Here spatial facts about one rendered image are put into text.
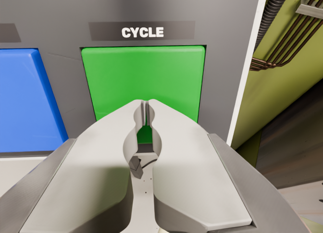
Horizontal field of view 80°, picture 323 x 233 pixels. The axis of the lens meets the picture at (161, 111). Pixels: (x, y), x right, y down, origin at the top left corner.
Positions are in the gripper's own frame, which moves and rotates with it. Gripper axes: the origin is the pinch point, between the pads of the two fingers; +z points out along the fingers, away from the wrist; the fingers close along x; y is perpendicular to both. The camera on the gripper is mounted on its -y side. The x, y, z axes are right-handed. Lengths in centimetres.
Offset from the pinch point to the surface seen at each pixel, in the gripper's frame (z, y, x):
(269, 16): 24.1, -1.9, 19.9
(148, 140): 1.2, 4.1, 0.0
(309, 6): 21.7, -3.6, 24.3
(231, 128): 1.7, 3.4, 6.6
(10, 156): 1.6, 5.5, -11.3
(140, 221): 43, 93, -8
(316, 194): 13.0, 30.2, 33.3
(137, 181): 60, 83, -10
